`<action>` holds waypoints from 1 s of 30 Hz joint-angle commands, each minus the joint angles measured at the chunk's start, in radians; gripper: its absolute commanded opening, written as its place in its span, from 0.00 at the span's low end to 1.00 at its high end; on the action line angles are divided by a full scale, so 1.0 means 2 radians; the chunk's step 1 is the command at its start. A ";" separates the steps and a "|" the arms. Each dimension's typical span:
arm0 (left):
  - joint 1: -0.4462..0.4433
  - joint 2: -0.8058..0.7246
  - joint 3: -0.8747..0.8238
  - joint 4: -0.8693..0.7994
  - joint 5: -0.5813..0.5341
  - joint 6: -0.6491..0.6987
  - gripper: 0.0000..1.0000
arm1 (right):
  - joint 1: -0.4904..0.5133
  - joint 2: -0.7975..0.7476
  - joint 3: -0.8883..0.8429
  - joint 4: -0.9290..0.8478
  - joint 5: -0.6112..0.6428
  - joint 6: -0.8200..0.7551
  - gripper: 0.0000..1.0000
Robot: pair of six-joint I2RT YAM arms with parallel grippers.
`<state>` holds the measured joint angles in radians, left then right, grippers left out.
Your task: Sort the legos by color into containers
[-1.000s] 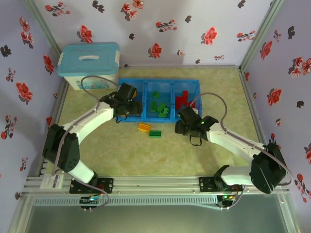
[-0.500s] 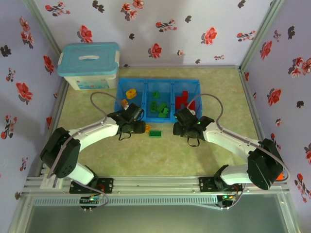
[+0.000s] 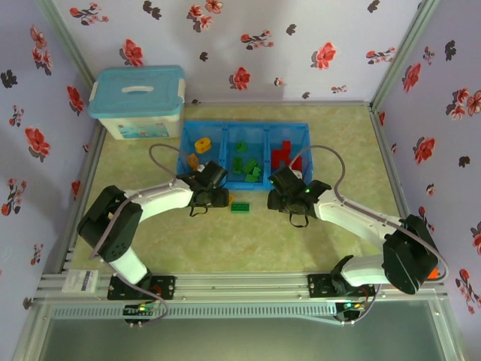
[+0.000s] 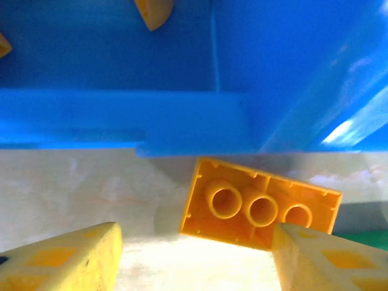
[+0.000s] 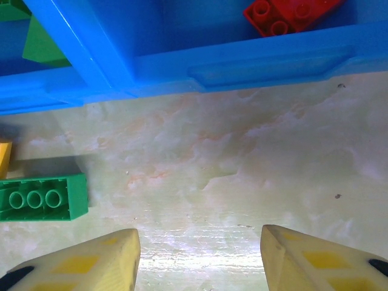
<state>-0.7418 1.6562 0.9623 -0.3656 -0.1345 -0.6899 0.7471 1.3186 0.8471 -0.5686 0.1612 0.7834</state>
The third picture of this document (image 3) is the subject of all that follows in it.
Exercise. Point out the yellow lego brick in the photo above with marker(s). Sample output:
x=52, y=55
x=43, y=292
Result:
x=230, y=198
x=192, y=159

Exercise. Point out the green lego brick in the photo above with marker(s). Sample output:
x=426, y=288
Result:
x=240, y=207
x=256, y=172
x=250, y=164
x=240, y=146
x=250, y=178
x=237, y=164

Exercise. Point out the red lego brick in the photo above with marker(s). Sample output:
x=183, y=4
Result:
x=287, y=146
x=298, y=163
x=279, y=157

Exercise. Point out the yellow round lego piece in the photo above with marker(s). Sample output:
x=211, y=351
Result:
x=203, y=145

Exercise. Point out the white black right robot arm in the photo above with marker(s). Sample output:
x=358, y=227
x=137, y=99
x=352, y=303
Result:
x=353, y=218

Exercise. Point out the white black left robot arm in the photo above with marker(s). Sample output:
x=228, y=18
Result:
x=165, y=197

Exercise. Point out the blue three-compartment tray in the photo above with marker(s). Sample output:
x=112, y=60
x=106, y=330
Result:
x=246, y=129

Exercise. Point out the right controller circuit board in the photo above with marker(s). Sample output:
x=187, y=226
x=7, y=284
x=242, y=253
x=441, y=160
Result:
x=349, y=306

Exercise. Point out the controller circuit board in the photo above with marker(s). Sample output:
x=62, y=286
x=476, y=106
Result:
x=349, y=306
x=137, y=311

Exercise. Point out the left controller circuit board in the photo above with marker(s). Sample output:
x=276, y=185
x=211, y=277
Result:
x=137, y=311

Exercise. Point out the white storage box blue lid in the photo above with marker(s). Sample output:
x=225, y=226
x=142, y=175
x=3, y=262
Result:
x=112, y=97

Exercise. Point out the grey metal panel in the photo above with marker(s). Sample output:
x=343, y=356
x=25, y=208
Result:
x=240, y=342

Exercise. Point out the white label plate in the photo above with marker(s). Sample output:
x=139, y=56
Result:
x=80, y=281

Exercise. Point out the orange cylinder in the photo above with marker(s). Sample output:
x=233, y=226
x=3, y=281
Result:
x=434, y=273

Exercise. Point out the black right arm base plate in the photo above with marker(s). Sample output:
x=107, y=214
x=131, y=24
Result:
x=319, y=286

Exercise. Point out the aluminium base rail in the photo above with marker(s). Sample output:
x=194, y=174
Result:
x=240, y=287

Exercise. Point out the aluminium table edge rail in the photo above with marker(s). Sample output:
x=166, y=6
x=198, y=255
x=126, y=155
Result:
x=87, y=173
x=282, y=102
x=391, y=169

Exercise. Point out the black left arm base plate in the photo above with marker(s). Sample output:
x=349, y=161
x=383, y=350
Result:
x=167, y=287

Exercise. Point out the aluminium corner post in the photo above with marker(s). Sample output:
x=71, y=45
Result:
x=404, y=52
x=64, y=39

